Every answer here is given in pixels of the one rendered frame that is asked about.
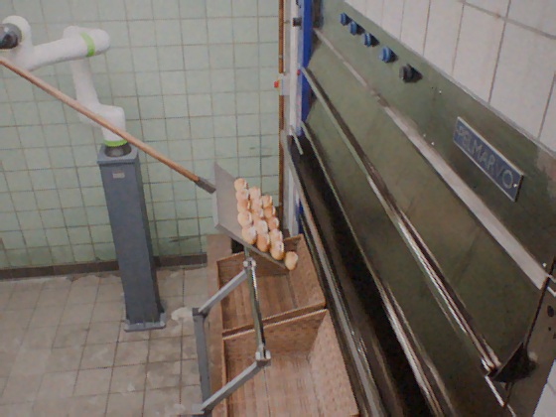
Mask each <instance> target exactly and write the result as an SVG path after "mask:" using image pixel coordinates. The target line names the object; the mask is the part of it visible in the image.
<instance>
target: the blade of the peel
mask: <svg viewBox="0 0 556 417"><path fill-rule="evenodd" d="M210 175H211V183H212V184H213V185H215V186H216V191H215V192H213V195H212V207H213V227H214V228H216V229H217V230H219V231H220V232H222V233H223V234H227V236H229V237H231V238H233V239H234V240H235V241H239V242H240V243H241V244H243V245H245V246H246V247H248V248H250V249H252V250H254V251H256V253H258V254H260V255H263V256H264V257H266V258H268V259H269V260H270V261H272V262H275V263H277V264H278V265H279V266H281V267H283V268H285V266H284V263H283V258H282V259H280V260H276V259H274V258H273V257H272V255H271V254H270V248H269V250H268V251H265V252H262V251H261V250H260V249H259V248H257V246H256V241H255V242H254V243H253V244H249V243H248V242H247V241H244V240H243V238H242V235H241V231H242V229H243V227H241V225H240V224H239V222H238V219H237V218H238V215H239V214H240V212H238V210H237V207H236V206H237V204H238V200H237V198H236V193H237V190H236V189H235V187H234V183H235V181H236V180H237V178H235V177H234V176H233V175H231V174H230V173H229V172H228V171H227V170H224V169H223V168H222V167H221V166H220V165H219V164H217V163H215V162H213V163H212V164H211V165H210Z"/></svg>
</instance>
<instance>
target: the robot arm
mask: <svg viewBox="0 0 556 417"><path fill-rule="evenodd" d="M109 47H110V37H109V35H108V34H107V33H105V32H104V31H103V30H101V29H91V28H80V27H78V26H69V27H67V28H66V29H64V30H63V32H62V35H61V39H60V40H58V41H55V42H49V43H46V44H41V45H36V46H34V47H33V45H32V39H31V30H30V24H28V22H27V21H26V20H25V19H24V18H21V17H19V16H10V17H8V18H6V19H5V20H4V21H3V23H2V25H0V51H1V50H7V52H8V59H9V60H10V61H11V62H12V63H15V64H17V65H18V66H19V67H21V68H23V69H25V70H27V71H28V72H31V71H34V70H37V69H40V68H44V67H46V66H50V65H52V64H56V63H60V62H64V61H69V64H70V67H71V74H72V78H73V82H74V86H75V92H76V102H78V103H80V104H81V105H83V106H85V107H87V108H88V109H89V110H91V111H94V113H96V114H98V115H99V116H100V117H103V118H105V119H106V120H107V121H109V122H110V123H112V124H114V125H116V126H117V127H119V128H120V129H121V130H124V131H126V132H127V129H126V118H125V113H124V110H123V109H122V108H120V107H118V106H111V105H105V104H100V103H99V100H98V98H97V94H96V91H95V85H94V81H93V78H92V73H91V69H90V57H94V56H98V55H102V54H104V53H106V52H108V51H109ZM77 115H78V118H79V120H80V121H81V123H82V124H83V125H87V126H91V127H94V128H98V129H100V130H101V132H102V137H103V140H104V142H105V149H104V155H105V156H106V157H110V158H119V157H124V156H126V155H128V154H130V153H131V152H132V147H131V146H130V143H128V142H127V141H125V140H124V139H123V138H121V137H119V136H117V135H115V134H114V133H113V132H111V131H108V130H107V129H106V128H104V127H103V126H101V125H100V124H97V123H95V122H94V121H93V120H92V119H90V118H87V117H86V116H84V115H83V114H81V113H80V112H78V113H77Z"/></svg>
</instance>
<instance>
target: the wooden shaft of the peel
mask: <svg viewBox="0 0 556 417"><path fill-rule="evenodd" d="M0 64H1V65H2V66H4V67H5V68H6V69H8V70H11V71H13V72H14V73H15V74H16V75H20V76H21V77H22V78H24V79H25V80H27V81H29V82H31V83H33V84H34V85H35V86H36V87H39V88H40V89H42V90H44V91H45V92H46V93H49V94H51V95H52V96H53V97H55V98H56V99H59V100H60V101H62V102H63V103H64V104H66V105H69V106H70V107H72V108H73V109H75V111H77V112H80V113H81V114H83V115H84V116H86V117H87V118H90V119H92V120H93V121H94V122H95V123H97V124H100V125H101V126H103V127H104V128H106V129H107V130H108V131H111V132H113V133H114V134H115V135H117V136H119V137H121V138H123V139H124V140H125V141H127V142H128V143H130V144H132V145H134V146H135V147H137V148H138V149H139V150H141V151H142V150H143V151H144V152H145V153H147V154H148V155H150V156H151V157H154V158H155V159H157V160H158V161H159V162H161V163H163V164H165V165H167V166H168V167H170V168H171V169H172V170H174V171H177V172H179V174H181V175H183V176H184V177H186V178H188V179H190V180H191V181H193V182H194V183H196V182H197V181H198V180H199V177H198V176H196V175H195V174H193V173H192V172H191V171H187V170H186V169H185V168H184V167H182V166H180V165H179V164H176V163H175V162H173V161H172V160H171V159H169V158H168V157H165V156H164V155H162V154H161V153H159V152H158V151H157V150H154V149H152V148H151V147H150V146H148V145H146V144H144V143H143V142H141V141H139V139H137V138H135V137H132V135H130V134H128V133H127V132H126V131H124V130H121V129H120V128H119V127H117V126H116V125H114V124H112V123H110V122H109V121H107V120H106V119H105V118H103V117H100V116H99V115H98V114H96V113H94V111H91V110H89V109H88V108H87V107H85V106H83V105H81V104H80V103H78V102H76V101H75V100H74V99H71V98H70V97H69V96H67V95H65V94H64V93H63V92H60V91H58V90H57V89H56V88H54V87H53V86H51V85H49V84H47V83H46V82H45V81H43V80H40V79H39V78H38V77H36V76H35V75H33V74H31V73H29V72H28V71H27V70H25V69H23V68H21V67H19V66H18V65H17V64H15V63H12V62H11V61H10V60H8V59H7V58H5V57H3V56H1V55H0Z"/></svg>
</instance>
